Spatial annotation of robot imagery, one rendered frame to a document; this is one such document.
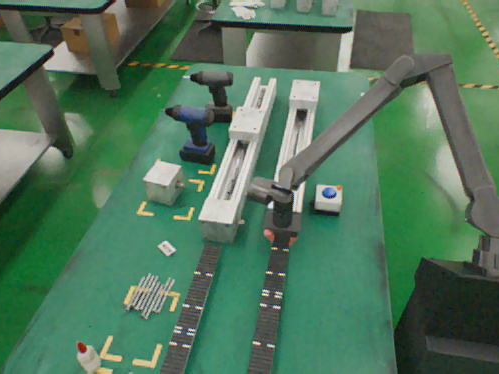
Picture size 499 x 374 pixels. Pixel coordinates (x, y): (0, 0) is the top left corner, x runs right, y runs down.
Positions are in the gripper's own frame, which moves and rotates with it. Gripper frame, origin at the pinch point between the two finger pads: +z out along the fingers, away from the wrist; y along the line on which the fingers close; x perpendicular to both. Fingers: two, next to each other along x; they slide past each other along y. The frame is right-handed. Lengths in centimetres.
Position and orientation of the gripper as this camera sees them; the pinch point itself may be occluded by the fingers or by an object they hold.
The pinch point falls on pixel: (281, 241)
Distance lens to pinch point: 120.6
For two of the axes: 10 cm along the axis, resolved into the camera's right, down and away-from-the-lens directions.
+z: 0.2, 7.4, 6.7
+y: -9.8, -1.1, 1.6
